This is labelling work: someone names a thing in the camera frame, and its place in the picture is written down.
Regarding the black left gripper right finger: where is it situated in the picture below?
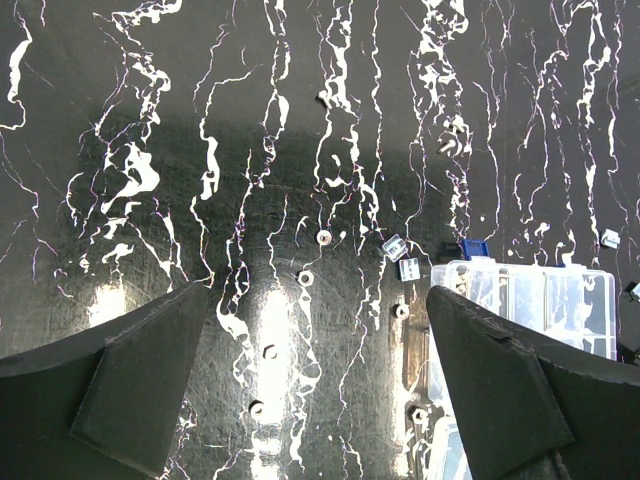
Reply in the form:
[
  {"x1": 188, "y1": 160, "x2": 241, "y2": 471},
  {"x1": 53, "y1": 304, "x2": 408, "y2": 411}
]
[{"x1": 426, "y1": 286, "x2": 639, "y2": 479}]

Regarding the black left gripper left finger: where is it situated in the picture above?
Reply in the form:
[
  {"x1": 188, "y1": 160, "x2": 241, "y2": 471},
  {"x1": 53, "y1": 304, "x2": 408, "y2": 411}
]
[{"x1": 1, "y1": 283, "x2": 208, "y2": 476}]

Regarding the clear plastic organizer box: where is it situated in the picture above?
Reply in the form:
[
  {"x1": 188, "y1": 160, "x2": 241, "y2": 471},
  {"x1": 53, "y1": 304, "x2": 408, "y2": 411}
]
[{"x1": 409, "y1": 238, "x2": 619, "y2": 480}]

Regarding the silver t-nut right lower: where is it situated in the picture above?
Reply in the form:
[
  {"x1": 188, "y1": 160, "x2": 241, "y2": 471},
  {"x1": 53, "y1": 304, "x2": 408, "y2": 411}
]
[{"x1": 625, "y1": 282, "x2": 640, "y2": 302}]

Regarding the silver square t-nut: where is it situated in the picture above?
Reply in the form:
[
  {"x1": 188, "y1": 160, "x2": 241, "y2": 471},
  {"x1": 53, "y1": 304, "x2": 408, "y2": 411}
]
[
  {"x1": 398, "y1": 258, "x2": 421, "y2": 282},
  {"x1": 381, "y1": 234, "x2": 408, "y2": 262}
]

